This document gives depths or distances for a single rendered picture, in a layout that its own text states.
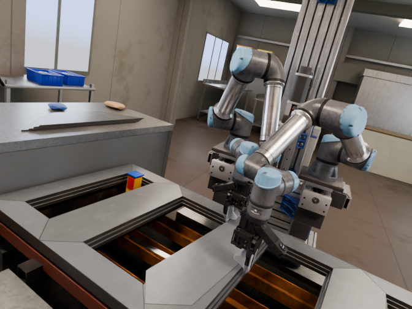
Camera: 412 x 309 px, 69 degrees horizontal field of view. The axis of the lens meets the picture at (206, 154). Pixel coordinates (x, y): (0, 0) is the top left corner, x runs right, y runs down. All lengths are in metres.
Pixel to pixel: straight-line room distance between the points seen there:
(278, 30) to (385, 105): 3.86
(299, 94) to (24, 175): 1.37
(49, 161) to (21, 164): 0.12
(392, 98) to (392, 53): 1.92
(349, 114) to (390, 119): 7.11
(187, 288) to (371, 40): 9.30
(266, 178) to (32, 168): 0.96
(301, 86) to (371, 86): 6.55
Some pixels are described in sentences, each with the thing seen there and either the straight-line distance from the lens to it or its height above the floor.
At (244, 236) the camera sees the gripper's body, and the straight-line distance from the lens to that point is 0.98.
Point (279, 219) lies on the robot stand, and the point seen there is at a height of 0.74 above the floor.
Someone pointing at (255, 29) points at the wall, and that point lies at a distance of 10.17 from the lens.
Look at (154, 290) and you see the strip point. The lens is 0.93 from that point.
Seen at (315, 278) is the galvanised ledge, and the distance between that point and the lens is 1.53.
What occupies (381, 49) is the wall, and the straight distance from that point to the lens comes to 9.84.
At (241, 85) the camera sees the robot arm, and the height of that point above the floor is 1.41.
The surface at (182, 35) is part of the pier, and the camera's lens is 6.58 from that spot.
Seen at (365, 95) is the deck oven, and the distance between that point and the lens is 8.21.
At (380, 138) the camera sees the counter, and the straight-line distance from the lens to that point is 7.27.
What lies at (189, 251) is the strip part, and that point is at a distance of 1.10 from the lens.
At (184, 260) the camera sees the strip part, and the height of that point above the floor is 0.85.
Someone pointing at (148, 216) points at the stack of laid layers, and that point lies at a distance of 1.28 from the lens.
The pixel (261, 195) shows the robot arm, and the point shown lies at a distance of 0.91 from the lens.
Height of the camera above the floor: 1.48
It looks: 17 degrees down
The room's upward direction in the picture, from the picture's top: 12 degrees clockwise
